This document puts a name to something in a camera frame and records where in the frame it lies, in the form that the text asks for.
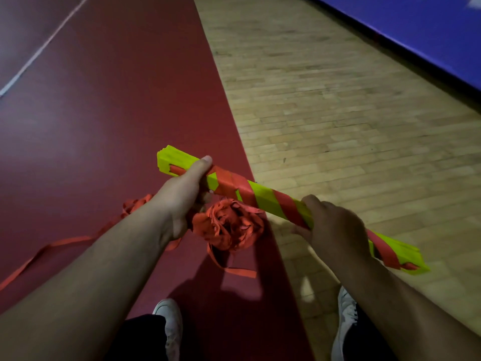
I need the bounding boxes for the person's right hand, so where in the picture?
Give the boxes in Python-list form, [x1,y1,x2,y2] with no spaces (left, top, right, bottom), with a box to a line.
[292,194,372,268]

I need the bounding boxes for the person's left hand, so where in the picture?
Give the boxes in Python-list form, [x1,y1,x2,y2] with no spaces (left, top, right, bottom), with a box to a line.
[151,155,214,242]

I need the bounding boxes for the bundle of yellow rungs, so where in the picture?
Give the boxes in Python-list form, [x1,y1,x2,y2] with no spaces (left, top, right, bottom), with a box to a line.
[156,144,431,276]

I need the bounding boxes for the person's right forearm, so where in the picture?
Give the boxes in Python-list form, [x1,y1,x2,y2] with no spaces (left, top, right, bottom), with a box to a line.
[333,255,481,361]

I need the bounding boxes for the person's left forearm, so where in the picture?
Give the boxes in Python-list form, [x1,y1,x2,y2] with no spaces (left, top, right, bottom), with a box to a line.
[0,201,178,361]

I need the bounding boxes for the white right shoe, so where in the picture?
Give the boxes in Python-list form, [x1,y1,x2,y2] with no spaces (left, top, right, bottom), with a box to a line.
[330,286,360,361]

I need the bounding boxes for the white shoe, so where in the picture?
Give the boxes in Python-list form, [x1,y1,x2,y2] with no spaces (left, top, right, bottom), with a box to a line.
[151,298,184,361]
[330,286,360,361]

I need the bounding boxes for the black right trouser leg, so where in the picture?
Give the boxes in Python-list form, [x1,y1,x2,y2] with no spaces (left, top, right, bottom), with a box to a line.
[343,307,400,361]

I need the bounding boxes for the black trouser leg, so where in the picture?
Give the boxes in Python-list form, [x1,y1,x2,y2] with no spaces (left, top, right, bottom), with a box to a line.
[343,307,400,361]
[104,314,169,361]

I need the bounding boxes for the white left shoe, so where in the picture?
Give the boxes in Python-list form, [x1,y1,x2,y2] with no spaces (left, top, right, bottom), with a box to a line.
[151,298,184,361]

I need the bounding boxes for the black left trouser leg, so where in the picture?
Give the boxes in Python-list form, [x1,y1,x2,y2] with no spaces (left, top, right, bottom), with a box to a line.
[104,314,169,361]

